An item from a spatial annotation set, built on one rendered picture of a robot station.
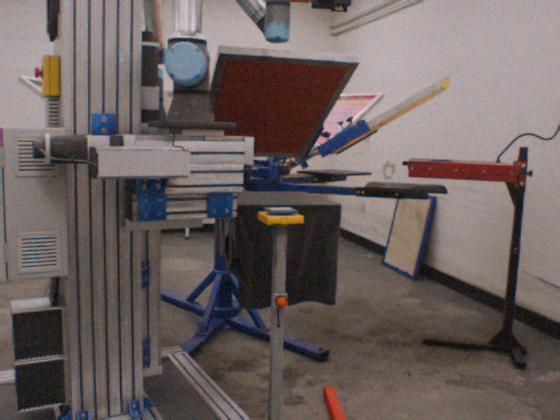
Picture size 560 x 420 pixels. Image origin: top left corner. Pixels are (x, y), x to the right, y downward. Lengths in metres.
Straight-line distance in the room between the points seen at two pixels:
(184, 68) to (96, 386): 1.12
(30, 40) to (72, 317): 5.18
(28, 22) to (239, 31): 2.39
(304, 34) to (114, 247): 5.59
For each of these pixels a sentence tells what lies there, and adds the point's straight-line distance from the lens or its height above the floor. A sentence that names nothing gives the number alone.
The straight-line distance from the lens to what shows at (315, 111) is 2.61.
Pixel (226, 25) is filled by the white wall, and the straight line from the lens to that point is 6.98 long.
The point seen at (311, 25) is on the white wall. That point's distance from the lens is 7.27.
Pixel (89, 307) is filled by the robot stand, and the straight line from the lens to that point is 1.97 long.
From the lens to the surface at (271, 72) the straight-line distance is 2.32.
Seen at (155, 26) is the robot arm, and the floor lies 1.66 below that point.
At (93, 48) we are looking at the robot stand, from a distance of 1.90.
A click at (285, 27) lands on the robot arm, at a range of 1.70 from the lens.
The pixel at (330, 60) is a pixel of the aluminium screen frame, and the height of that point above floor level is 1.53.
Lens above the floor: 1.23
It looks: 8 degrees down
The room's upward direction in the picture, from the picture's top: 2 degrees clockwise
